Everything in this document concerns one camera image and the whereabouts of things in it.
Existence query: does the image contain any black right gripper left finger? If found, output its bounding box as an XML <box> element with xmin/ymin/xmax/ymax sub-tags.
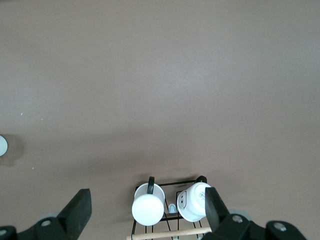
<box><xmin>0</xmin><ymin>188</ymin><xmax>93</xmax><ymax>240</ymax></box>

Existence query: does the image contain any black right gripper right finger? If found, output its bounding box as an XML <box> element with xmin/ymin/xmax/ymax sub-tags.
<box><xmin>199</xmin><ymin>186</ymin><xmax>308</xmax><ymax>240</ymax></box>

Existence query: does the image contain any white ceramic cup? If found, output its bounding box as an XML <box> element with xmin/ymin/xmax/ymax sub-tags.
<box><xmin>0</xmin><ymin>134</ymin><xmax>9</xmax><ymax>157</ymax></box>

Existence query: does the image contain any white mug with printed base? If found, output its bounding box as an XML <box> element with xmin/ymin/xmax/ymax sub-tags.
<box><xmin>176</xmin><ymin>175</ymin><xmax>213</xmax><ymax>223</ymax></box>

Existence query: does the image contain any white mug with plain base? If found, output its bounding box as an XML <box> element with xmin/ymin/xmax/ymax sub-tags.
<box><xmin>131</xmin><ymin>176</ymin><xmax>166</xmax><ymax>227</ymax></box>

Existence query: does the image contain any brown table cover sheet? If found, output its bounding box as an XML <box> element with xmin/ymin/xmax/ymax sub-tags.
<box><xmin>0</xmin><ymin>0</ymin><xmax>320</xmax><ymax>240</ymax></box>

